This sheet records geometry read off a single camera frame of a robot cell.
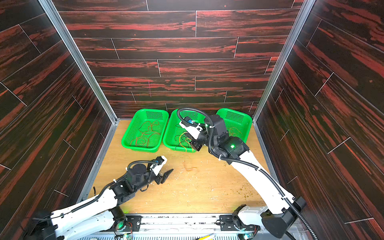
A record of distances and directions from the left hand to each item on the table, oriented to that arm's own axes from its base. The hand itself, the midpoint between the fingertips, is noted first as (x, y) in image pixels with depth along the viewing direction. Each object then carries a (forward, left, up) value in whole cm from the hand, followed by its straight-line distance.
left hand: (169, 165), depth 77 cm
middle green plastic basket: (+35, +2, -9) cm, 36 cm away
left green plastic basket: (+49, +29, -12) cm, 59 cm away
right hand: (+8, -11, +19) cm, 24 cm away
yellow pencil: (-30, -19, -16) cm, 38 cm away
